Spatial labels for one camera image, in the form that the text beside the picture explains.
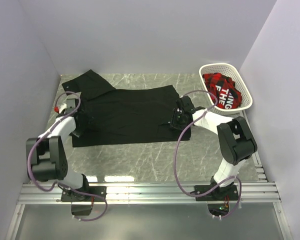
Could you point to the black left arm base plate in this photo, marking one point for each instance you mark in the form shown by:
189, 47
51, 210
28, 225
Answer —
82, 204

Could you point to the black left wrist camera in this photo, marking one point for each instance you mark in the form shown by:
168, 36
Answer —
67, 107

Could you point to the black long sleeve shirt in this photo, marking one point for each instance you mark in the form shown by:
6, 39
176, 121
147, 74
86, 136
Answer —
123, 116

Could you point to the aluminium rail frame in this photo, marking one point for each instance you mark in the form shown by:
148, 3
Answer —
145, 203

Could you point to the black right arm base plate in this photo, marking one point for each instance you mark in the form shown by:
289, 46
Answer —
222, 201

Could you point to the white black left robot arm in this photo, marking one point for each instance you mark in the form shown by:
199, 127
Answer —
46, 160

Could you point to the red black plaid shirt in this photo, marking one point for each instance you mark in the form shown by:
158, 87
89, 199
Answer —
224, 89

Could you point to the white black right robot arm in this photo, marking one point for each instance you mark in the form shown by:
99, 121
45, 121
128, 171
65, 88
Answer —
236, 143

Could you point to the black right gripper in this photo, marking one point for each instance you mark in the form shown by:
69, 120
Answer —
173, 123

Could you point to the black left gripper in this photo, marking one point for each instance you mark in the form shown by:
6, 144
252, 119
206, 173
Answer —
87, 119

